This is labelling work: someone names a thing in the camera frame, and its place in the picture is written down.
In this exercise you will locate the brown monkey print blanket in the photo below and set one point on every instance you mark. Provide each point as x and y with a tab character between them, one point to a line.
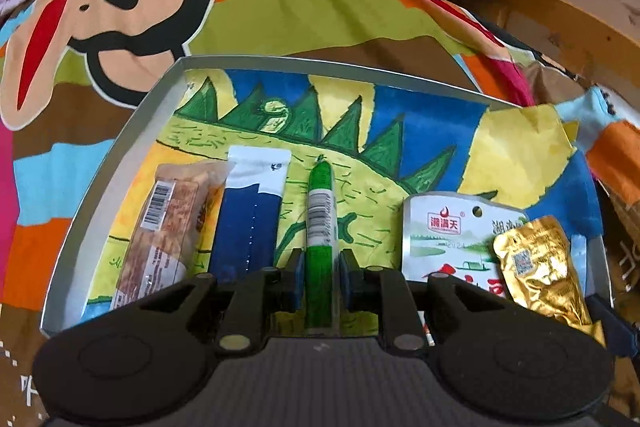
300	7

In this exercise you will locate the dark blue snack packet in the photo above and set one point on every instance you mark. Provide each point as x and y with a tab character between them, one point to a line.
247	227

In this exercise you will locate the grey metal tray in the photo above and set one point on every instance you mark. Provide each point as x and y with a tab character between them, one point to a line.
85	217

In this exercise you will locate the white snack pouch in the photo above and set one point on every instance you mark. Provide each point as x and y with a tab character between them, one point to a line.
440	237

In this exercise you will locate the dinosaur drawing paper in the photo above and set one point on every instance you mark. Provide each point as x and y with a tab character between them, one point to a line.
425	132

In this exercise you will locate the gold snack packet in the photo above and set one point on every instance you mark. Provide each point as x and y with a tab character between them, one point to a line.
535	267

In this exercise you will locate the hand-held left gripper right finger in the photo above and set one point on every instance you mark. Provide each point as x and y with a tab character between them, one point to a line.
350	274

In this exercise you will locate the wooden bed frame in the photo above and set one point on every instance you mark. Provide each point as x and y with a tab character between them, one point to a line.
575	22

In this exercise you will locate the green marker pen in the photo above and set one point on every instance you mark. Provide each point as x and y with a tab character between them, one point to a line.
320	207

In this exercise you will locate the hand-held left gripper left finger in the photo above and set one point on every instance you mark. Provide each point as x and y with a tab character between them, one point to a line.
295	274

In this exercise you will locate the clear nut bar packet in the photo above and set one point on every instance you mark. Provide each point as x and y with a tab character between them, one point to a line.
160	232

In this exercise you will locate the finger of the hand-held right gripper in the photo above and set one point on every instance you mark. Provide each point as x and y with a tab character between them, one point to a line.
612	327

